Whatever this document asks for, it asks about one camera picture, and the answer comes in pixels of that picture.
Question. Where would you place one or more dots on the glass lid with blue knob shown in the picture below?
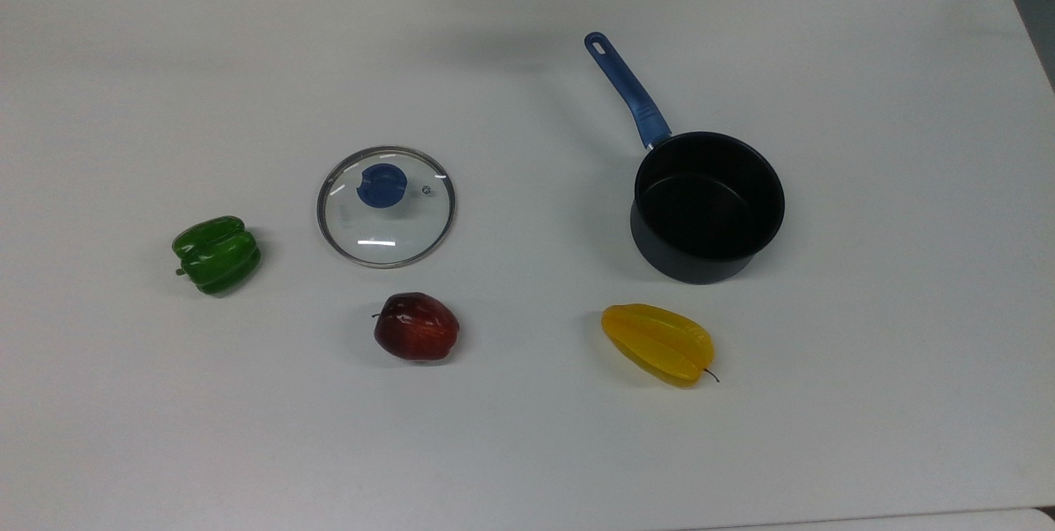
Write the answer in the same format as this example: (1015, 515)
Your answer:
(387, 236)

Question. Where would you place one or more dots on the red apple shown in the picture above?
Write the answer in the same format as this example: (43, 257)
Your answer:
(416, 329)

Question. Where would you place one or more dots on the yellow starfruit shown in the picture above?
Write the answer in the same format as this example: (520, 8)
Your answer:
(659, 343)

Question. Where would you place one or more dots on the green bell pepper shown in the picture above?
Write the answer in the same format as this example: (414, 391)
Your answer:
(218, 259)

